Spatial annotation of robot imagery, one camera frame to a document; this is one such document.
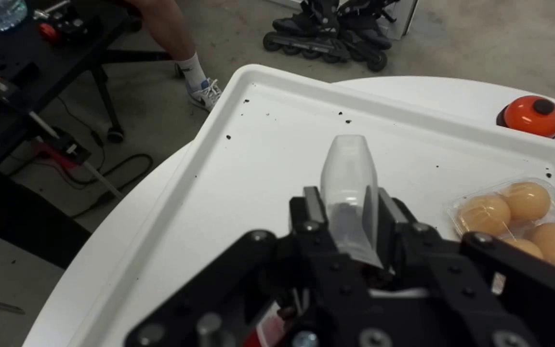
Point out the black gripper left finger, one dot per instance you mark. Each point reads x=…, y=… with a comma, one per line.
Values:
x=310, y=223

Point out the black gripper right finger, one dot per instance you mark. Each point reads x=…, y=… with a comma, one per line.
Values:
x=396, y=225

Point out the packaged bread rolls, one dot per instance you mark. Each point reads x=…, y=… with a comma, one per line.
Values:
x=520, y=213

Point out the white plastic tray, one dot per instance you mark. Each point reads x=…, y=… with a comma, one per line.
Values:
x=260, y=194

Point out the person's leg with sneaker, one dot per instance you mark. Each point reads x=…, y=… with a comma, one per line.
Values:
x=167, y=26

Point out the white round table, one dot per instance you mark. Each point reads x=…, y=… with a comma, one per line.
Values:
x=433, y=90

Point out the black inline skates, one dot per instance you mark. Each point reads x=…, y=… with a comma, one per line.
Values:
x=335, y=32

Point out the black tool cart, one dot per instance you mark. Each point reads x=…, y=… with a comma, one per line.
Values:
x=44, y=73

